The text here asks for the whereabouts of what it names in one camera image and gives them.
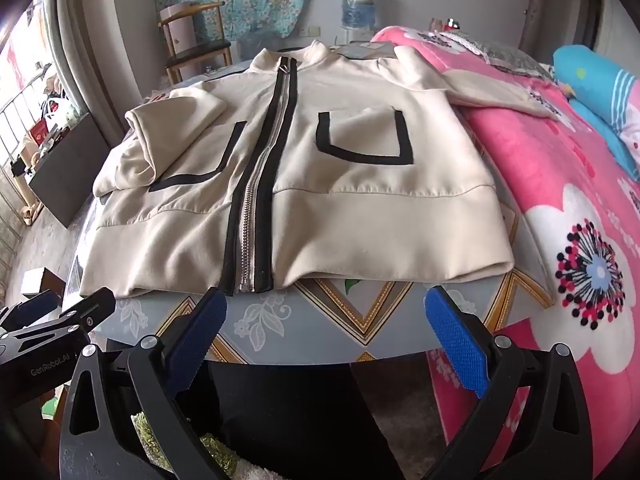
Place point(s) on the person's black pants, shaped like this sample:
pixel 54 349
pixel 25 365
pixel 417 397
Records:
pixel 300 420

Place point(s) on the door frame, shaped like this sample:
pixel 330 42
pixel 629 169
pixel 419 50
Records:
pixel 590 15

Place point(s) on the red candle jar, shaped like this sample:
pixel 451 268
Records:
pixel 453 23

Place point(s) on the cream zip jacket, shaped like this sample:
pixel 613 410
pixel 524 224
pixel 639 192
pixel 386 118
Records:
pixel 350 160

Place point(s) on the pink floral blanket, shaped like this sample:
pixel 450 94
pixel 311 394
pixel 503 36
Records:
pixel 550 185

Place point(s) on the empty clear water jug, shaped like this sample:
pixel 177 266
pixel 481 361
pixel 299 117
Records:
pixel 257 45

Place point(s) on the dark grey board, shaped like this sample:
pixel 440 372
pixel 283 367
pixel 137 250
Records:
pixel 70 170

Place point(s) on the fruit print tablecloth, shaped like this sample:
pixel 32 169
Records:
pixel 325 320

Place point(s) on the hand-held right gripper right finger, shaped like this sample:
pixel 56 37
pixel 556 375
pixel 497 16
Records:
pixel 455 340

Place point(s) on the green white fuzzy robe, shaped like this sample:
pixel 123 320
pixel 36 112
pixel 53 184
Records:
pixel 215 452

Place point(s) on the white wall socket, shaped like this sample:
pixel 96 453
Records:
pixel 310 31

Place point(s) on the red box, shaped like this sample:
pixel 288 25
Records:
pixel 39 135

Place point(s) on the window with metal railing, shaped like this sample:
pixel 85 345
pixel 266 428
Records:
pixel 15 110

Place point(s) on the white plastic bag with red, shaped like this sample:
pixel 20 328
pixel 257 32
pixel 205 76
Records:
pixel 56 110

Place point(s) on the brown cardboard box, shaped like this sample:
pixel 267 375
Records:
pixel 45 280

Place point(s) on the grey curtain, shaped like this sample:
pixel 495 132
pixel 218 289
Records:
pixel 100 35

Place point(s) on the blue water bottle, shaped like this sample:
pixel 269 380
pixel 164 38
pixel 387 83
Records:
pixel 358 5

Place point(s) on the grey lace cloth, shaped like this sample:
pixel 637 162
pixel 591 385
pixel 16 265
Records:
pixel 515 62

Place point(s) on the blue striped pillow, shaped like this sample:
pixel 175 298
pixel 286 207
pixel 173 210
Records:
pixel 595 75

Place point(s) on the white water dispenser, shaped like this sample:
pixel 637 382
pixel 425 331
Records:
pixel 352 36

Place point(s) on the green plastic bag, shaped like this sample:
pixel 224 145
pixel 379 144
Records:
pixel 52 405

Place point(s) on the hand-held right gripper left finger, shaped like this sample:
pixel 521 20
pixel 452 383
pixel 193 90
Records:
pixel 200 340

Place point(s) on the wooden chair black seat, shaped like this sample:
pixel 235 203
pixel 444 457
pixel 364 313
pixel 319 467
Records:
pixel 200 57

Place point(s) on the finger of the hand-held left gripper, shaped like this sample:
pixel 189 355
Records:
pixel 75 321
pixel 37 306

